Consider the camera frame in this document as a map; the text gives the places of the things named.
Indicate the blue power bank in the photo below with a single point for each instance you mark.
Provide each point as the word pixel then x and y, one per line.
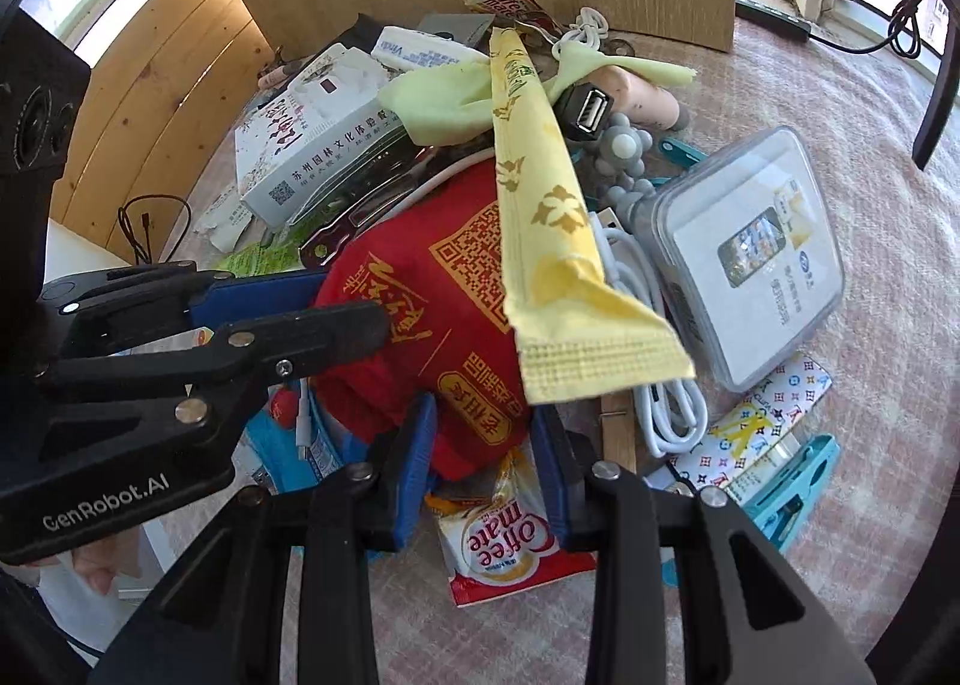
pixel 285 460

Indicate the white printed cardboard box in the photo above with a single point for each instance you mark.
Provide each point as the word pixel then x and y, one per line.
pixel 315 145

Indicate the green packet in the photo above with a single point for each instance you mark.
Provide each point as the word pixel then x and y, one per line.
pixel 255 261

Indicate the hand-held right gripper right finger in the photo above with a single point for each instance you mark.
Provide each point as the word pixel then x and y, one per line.
pixel 553 490

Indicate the yellow-green cloth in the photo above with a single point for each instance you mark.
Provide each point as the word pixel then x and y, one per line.
pixel 435 108

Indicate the clear plastic box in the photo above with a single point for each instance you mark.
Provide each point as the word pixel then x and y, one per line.
pixel 750 257

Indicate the black pouch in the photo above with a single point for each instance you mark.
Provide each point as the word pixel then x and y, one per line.
pixel 371 29

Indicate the white blue tissue packet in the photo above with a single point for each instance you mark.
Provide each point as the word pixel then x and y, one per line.
pixel 420 48

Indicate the white paper packet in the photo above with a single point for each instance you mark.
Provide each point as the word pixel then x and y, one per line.
pixel 225 220

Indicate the person's left hand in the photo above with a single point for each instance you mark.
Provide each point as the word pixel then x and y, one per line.
pixel 97 561

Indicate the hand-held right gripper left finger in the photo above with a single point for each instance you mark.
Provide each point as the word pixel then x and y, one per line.
pixel 412 482

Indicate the beige cosmetic tube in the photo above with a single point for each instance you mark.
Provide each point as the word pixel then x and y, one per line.
pixel 645 96

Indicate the slotted teal clothespin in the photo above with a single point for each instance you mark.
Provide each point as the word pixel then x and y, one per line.
pixel 795 490

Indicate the black usb adapter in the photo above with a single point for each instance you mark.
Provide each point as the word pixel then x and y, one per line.
pixel 585 108

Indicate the grey silicone figure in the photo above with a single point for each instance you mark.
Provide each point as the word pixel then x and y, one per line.
pixel 622 145

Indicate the patterned white card holder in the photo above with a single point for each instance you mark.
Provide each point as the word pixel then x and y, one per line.
pixel 780 400

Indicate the long yellow packet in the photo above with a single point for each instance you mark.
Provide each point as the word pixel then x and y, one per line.
pixel 536 205

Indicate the wooden clothespin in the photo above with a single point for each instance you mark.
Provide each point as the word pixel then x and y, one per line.
pixel 616 430

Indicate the red cloth bag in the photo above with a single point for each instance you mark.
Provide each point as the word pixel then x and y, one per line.
pixel 420 295

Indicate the black tripod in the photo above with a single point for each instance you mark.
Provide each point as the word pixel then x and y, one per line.
pixel 937 100

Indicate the black power strip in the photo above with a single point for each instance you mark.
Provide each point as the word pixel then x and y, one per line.
pixel 772 18

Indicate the grey small box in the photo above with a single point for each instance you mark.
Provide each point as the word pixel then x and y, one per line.
pixel 457 27

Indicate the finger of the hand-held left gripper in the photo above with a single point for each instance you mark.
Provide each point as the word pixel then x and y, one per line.
pixel 330 336
pixel 255 299

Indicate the pine plank panel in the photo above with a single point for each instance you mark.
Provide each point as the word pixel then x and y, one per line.
pixel 165 93

